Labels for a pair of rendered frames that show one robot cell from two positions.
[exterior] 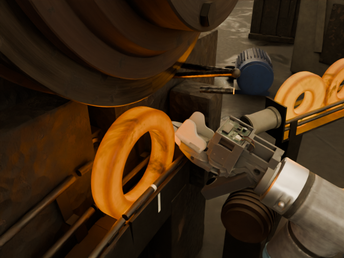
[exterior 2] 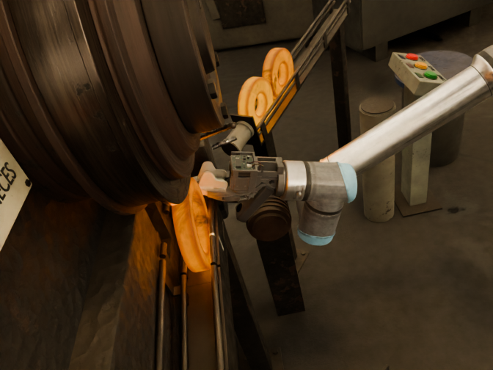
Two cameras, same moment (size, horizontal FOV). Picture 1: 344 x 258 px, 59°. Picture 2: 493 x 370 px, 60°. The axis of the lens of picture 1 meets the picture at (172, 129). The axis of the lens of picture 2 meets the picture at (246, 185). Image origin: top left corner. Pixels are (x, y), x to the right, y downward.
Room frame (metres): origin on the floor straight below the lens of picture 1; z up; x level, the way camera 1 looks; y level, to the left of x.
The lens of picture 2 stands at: (-0.21, 0.21, 1.32)
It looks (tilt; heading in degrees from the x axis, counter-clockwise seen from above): 39 degrees down; 335
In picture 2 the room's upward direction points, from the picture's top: 15 degrees counter-clockwise
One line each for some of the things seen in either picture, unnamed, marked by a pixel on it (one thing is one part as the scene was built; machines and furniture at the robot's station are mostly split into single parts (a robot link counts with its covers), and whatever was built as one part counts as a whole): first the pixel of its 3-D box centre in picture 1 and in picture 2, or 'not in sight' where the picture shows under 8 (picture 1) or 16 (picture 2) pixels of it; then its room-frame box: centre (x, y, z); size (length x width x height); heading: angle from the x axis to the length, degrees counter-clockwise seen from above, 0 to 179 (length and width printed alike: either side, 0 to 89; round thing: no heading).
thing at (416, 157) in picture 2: not in sight; (416, 138); (0.63, -0.92, 0.31); 0.24 x 0.16 x 0.62; 150
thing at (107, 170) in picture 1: (138, 163); (194, 224); (0.41, 0.05, 0.75); 0.18 x 0.03 x 0.18; 149
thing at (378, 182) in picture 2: not in sight; (378, 164); (0.68, -0.76, 0.26); 0.12 x 0.12 x 0.52
